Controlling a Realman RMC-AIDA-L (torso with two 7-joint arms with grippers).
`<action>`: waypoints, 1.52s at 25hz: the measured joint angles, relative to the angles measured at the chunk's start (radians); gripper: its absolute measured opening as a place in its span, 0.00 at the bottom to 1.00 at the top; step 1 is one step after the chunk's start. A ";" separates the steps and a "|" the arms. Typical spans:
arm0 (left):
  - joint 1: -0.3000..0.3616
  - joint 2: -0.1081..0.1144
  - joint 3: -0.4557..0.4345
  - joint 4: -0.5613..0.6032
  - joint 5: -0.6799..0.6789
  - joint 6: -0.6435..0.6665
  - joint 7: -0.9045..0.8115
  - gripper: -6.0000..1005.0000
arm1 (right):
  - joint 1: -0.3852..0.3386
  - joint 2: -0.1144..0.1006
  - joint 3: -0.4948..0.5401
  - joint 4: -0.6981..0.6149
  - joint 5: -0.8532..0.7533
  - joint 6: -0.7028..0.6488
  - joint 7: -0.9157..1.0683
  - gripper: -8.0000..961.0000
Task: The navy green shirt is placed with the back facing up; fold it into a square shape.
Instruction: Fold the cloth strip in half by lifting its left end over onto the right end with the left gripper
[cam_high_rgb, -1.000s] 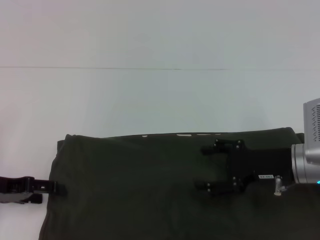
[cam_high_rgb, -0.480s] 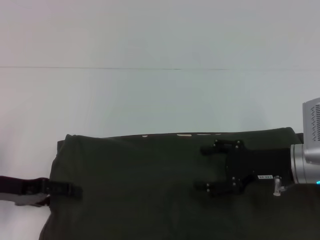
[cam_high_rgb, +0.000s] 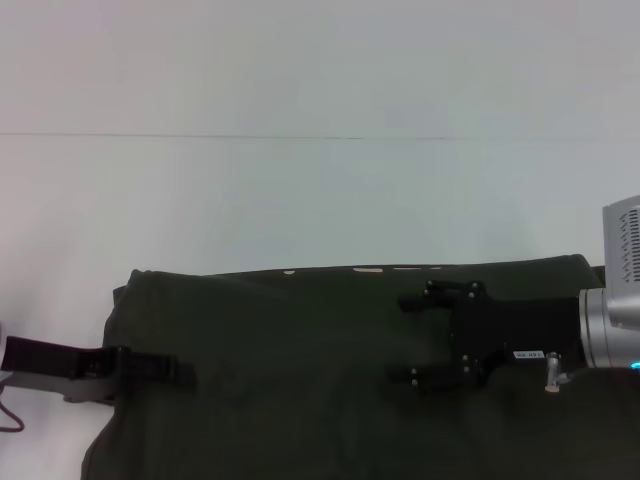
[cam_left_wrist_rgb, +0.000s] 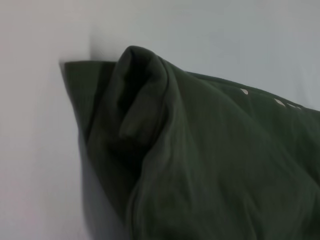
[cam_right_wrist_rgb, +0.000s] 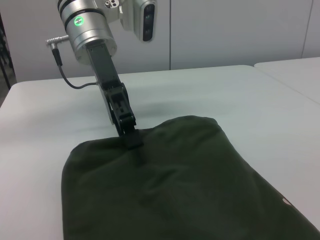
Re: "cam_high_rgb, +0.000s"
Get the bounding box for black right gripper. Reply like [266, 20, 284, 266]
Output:
[391, 279, 585, 395]

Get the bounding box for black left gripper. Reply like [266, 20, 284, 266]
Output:
[3, 335, 197, 404]

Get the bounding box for dark green shirt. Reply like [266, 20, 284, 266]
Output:
[82, 253, 640, 480]

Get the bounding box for metal right gripper cable connector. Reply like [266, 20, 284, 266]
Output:
[544, 351, 564, 394]

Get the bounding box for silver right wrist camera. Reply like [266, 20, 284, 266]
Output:
[601, 194, 640, 330]

